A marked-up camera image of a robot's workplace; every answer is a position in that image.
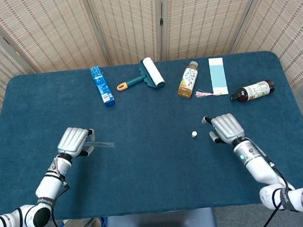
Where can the bamboo folding screen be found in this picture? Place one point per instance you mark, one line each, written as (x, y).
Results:
(127, 24)

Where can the small white cap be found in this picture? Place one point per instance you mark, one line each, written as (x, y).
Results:
(194, 134)

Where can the blue carton box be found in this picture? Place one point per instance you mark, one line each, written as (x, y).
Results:
(102, 87)

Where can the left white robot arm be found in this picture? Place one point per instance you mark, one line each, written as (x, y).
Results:
(49, 186)

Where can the blue table cloth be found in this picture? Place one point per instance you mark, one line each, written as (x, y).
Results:
(151, 172)

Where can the light blue tasselled bookmark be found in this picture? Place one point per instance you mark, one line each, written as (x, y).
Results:
(218, 76)

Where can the clear glass test tube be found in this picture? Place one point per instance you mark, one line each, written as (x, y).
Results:
(104, 144)

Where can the amber tea bottle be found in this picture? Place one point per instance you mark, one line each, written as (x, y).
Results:
(188, 80)

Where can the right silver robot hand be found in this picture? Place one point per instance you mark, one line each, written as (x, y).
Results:
(226, 127)

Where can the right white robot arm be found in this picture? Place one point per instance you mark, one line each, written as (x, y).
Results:
(261, 170)

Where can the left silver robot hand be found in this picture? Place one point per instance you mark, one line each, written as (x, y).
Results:
(72, 141)

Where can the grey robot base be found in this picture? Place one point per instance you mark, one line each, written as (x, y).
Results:
(159, 225)

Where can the dark sauce bottle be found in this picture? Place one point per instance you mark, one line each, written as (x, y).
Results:
(254, 90)

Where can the teal lint roller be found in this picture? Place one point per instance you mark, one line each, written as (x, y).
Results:
(152, 71)

